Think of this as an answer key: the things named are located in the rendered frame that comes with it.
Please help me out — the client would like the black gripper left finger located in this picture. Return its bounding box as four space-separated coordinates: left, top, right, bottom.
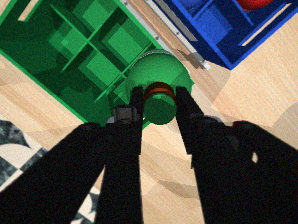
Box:
0 87 144 224

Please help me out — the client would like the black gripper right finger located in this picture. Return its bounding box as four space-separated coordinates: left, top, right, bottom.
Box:
175 87 298 224

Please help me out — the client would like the blue plastic bottle crate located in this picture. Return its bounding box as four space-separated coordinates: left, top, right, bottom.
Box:
152 0 297 63

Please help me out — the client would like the green crate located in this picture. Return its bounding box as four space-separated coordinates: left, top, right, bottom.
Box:
0 0 164 127

